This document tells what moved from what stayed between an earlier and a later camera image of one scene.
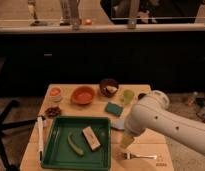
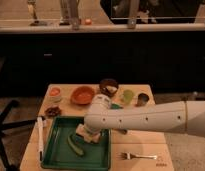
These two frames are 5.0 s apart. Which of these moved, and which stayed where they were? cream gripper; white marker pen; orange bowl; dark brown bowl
Moved: cream gripper
Stayed: orange bowl; white marker pen; dark brown bowl
